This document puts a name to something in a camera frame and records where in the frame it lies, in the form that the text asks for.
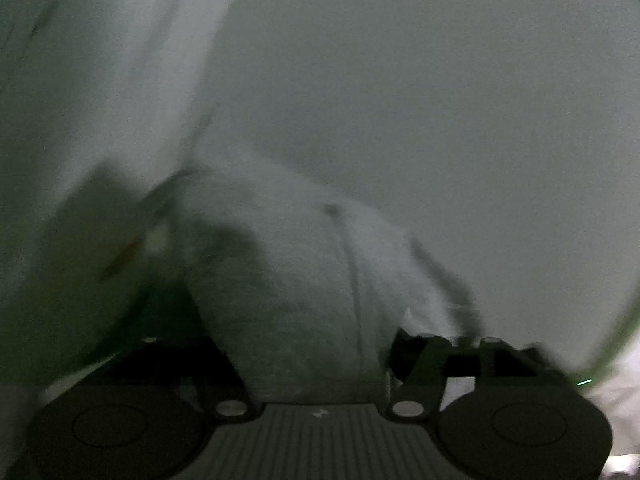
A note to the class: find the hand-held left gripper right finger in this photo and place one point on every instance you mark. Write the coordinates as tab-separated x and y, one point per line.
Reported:
407	355

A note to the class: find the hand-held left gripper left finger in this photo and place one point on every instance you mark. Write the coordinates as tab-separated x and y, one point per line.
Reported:
220	385

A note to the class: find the grey zip hoodie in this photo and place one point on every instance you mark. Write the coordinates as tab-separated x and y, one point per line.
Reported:
290	285

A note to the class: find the carrot printed bed sheet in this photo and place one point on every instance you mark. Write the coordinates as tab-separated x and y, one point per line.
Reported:
100	85

